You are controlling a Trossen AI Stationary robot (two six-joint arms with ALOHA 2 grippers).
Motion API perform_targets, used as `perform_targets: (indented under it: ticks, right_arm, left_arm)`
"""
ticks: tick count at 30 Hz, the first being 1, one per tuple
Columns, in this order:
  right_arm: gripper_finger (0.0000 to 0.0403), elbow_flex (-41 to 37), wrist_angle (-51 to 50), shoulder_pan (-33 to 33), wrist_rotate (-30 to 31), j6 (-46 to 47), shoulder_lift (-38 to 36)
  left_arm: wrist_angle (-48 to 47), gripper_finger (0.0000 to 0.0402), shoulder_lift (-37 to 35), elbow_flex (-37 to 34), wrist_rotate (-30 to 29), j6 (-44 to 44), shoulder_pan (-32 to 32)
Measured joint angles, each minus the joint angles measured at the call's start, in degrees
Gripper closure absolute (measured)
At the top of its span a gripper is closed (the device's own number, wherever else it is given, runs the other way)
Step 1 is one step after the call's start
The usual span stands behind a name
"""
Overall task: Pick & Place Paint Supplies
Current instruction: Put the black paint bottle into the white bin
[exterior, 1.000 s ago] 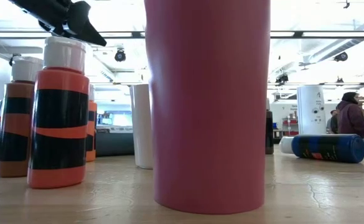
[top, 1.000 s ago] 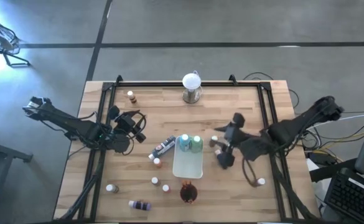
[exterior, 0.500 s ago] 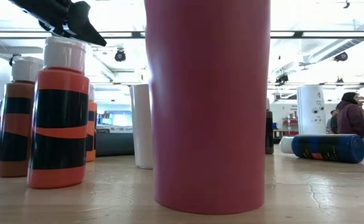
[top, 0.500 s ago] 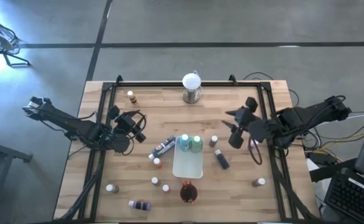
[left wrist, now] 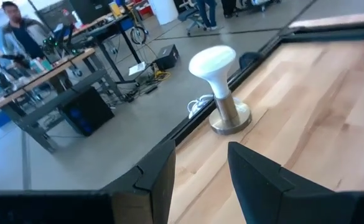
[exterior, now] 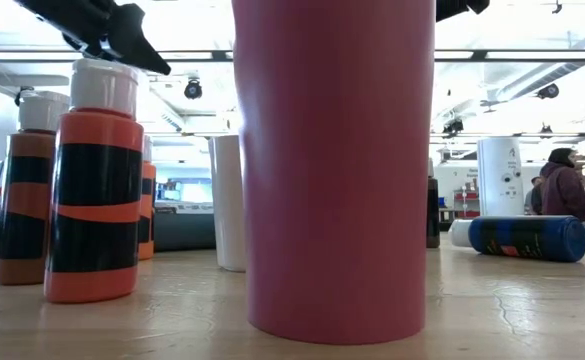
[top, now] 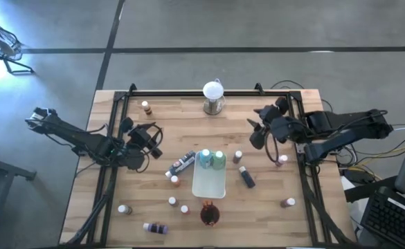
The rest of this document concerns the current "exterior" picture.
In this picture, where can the person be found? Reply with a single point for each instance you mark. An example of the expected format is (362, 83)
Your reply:
(564, 192)
(536, 200)

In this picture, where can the pink plastic cup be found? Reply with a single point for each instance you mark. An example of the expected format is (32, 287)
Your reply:
(332, 200)

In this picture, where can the white plastic bin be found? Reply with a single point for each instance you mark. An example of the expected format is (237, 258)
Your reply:
(227, 200)

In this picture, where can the coral red paint bottle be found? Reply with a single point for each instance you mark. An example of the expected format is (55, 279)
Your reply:
(97, 130)

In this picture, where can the white cylindrical machine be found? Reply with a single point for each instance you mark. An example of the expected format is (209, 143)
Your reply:
(499, 175)

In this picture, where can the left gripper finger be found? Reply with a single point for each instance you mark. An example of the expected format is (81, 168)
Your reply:
(132, 40)

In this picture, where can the burnt orange paint bottle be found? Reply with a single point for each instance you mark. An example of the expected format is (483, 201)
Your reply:
(22, 200)

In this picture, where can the red parts shelf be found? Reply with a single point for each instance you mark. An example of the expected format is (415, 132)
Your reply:
(467, 205)

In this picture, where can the dark brown paint bottle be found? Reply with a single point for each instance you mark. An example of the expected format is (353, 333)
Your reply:
(433, 215)

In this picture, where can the black ceiling spotlight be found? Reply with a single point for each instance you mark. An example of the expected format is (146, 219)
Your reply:
(548, 91)
(453, 126)
(192, 89)

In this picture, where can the bright orange paint bottle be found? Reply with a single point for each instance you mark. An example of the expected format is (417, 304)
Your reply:
(148, 175)

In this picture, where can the blue paint bottle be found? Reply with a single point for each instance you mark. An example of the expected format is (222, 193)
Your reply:
(532, 237)

